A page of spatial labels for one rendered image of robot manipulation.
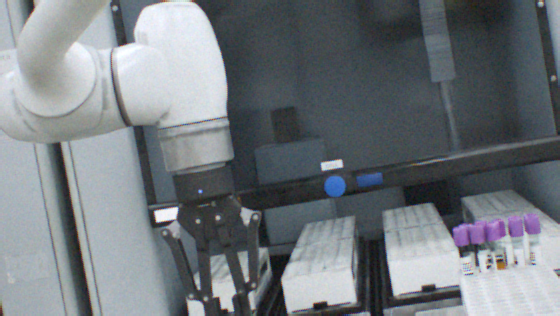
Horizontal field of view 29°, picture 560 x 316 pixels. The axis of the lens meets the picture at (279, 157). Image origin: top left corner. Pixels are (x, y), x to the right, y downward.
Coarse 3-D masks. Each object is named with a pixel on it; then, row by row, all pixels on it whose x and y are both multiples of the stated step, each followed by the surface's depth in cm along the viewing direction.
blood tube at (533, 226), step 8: (528, 216) 122; (536, 216) 122; (528, 224) 122; (536, 224) 121; (528, 232) 122; (536, 232) 121; (536, 240) 122; (536, 248) 122; (536, 256) 122; (536, 264) 122
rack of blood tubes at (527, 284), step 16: (496, 272) 122; (512, 272) 120; (528, 272) 118; (544, 272) 118; (464, 288) 116; (480, 288) 115; (496, 288) 113; (512, 288) 113; (528, 288) 111; (544, 288) 109; (464, 304) 114; (480, 304) 108; (496, 304) 106; (512, 304) 105; (528, 304) 103; (544, 304) 103
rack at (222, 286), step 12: (240, 252) 189; (264, 252) 184; (216, 264) 180; (240, 264) 176; (264, 264) 189; (216, 276) 167; (228, 276) 165; (264, 276) 182; (216, 288) 161; (228, 288) 161; (264, 288) 175; (192, 300) 161; (228, 300) 161; (252, 300) 161; (192, 312) 162; (204, 312) 161
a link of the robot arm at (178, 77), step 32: (160, 32) 132; (192, 32) 133; (128, 64) 133; (160, 64) 132; (192, 64) 132; (128, 96) 133; (160, 96) 133; (192, 96) 133; (224, 96) 136; (160, 128) 135
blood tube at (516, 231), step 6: (510, 222) 122; (516, 222) 121; (510, 228) 122; (516, 228) 122; (522, 228) 122; (510, 234) 122; (516, 234) 122; (522, 234) 122; (516, 240) 122; (522, 240) 122; (516, 246) 122; (522, 246) 122; (516, 252) 122; (522, 252) 122; (516, 258) 122; (522, 258) 122; (516, 264) 122; (522, 264) 122
